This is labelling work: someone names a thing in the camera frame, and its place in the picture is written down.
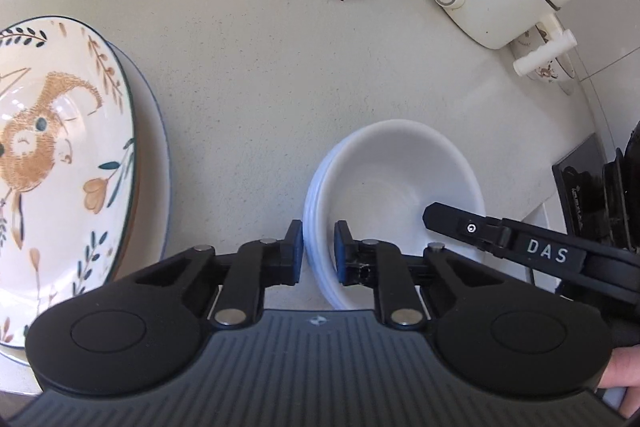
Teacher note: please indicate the person's right hand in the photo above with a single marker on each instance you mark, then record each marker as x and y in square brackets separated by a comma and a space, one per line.
[627, 367]

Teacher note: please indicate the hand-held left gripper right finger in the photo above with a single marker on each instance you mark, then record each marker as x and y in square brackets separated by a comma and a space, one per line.
[342, 252]

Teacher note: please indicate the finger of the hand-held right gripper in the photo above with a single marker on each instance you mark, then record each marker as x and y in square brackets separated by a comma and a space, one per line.
[465, 227]

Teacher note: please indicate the small floral cup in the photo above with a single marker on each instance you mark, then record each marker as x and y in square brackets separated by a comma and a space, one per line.
[547, 73]

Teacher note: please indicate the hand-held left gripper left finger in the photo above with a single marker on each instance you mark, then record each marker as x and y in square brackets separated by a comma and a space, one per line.
[297, 252]

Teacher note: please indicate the floral squirrel print plate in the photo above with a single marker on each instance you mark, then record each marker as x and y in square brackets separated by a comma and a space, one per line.
[50, 147]

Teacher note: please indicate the plain white plate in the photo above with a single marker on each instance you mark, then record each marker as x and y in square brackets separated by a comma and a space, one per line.
[155, 177]

